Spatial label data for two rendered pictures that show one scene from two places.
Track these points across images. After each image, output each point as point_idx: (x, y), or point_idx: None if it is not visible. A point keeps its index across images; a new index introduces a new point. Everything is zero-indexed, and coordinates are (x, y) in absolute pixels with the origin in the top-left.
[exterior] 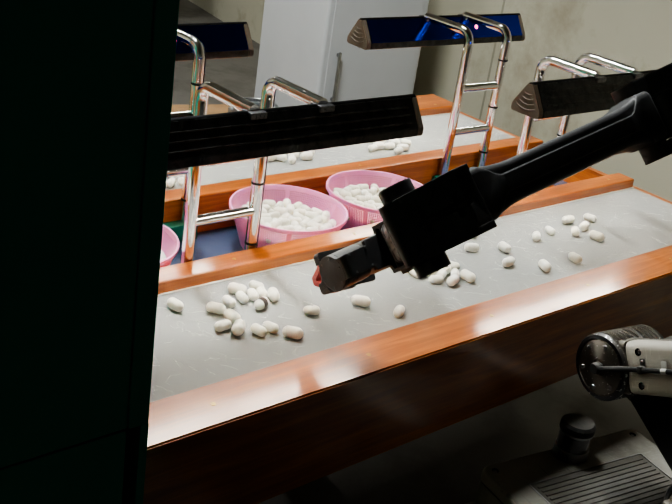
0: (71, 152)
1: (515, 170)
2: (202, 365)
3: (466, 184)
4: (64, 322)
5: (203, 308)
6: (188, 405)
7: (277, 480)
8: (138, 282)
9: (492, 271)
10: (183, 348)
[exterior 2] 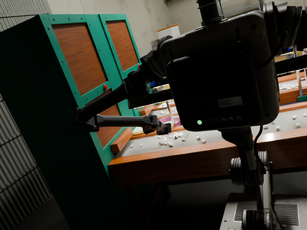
0: (63, 110)
1: (86, 107)
2: (146, 150)
3: (75, 112)
4: (75, 138)
5: None
6: (127, 158)
7: (150, 179)
8: (85, 131)
9: (256, 130)
10: (148, 146)
